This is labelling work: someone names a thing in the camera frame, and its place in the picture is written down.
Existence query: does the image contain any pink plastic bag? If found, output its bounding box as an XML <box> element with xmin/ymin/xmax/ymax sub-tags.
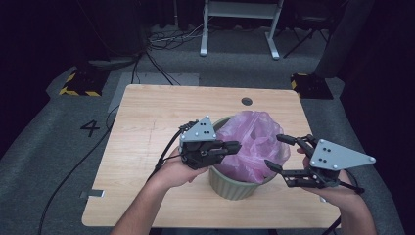
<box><xmin>213</xmin><ymin>110</ymin><xmax>292</xmax><ymax>185</ymax></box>

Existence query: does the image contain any grey curtain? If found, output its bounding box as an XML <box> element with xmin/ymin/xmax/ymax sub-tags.
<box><xmin>313</xmin><ymin>0</ymin><xmax>376</xmax><ymax>79</ymax></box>

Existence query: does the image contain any long black floor cable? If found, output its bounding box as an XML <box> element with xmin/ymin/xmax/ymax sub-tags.
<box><xmin>34</xmin><ymin>104</ymin><xmax>121</xmax><ymax>235</ymax></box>

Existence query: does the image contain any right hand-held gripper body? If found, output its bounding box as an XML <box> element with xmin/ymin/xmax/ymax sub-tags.
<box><xmin>302</xmin><ymin>134</ymin><xmax>377</xmax><ymax>191</ymax></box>

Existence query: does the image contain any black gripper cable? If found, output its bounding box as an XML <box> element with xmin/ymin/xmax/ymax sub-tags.
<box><xmin>321</xmin><ymin>169</ymin><xmax>367</xmax><ymax>235</ymax></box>
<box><xmin>146</xmin><ymin>120</ymin><xmax>201</xmax><ymax>182</ymax></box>

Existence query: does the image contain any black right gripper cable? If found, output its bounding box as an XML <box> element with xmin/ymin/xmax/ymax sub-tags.
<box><xmin>321</xmin><ymin>169</ymin><xmax>367</xmax><ymax>235</ymax></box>

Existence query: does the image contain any person's right hand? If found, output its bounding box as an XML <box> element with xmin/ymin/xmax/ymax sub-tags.
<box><xmin>296</xmin><ymin>146</ymin><xmax>364</xmax><ymax>212</ymax></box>

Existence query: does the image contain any black yellow striped base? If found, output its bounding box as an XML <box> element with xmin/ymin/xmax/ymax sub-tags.
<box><xmin>290</xmin><ymin>71</ymin><xmax>335</xmax><ymax>101</ymax></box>
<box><xmin>58</xmin><ymin>67</ymin><xmax>111</xmax><ymax>98</ymax></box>

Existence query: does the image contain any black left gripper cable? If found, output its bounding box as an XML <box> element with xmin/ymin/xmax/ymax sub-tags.
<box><xmin>146</xmin><ymin>120</ymin><xmax>201</xmax><ymax>182</ymax></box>

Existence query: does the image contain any white metal stand frame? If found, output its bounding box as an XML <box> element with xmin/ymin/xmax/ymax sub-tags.
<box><xmin>199</xmin><ymin>0</ymin><xmax>285</xmax><ymax>61</ymax></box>

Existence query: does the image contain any person's left hand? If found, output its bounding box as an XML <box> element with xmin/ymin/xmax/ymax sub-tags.
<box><xmin>152</xmin><ymin>146</ymin><xmax>213</xmax><ymax>189</ymax></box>

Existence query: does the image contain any bundle of floor cables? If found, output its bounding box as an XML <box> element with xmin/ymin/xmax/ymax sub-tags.
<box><xmin>130</xmin><ymin>22</ymin><xmax>211</xmax><ymax>86</ymax></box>

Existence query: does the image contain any black tripod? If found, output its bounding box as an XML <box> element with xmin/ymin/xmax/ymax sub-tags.
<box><xmin>282</xmin><ymin>18</ymin><xmax>331</xmax><ymax>60</ymax></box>

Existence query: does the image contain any green plastic bin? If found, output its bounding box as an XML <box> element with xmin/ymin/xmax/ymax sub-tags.
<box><xmin>207</xmin><ymin>116</ymin><xmax>279</xmax><ymax>202</ymax></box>

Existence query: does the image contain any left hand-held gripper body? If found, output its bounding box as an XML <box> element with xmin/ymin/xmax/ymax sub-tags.
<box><xmin>177</xmin><ymin>115</ymin><xmax>230</xmax><ymax>171</ymax></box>

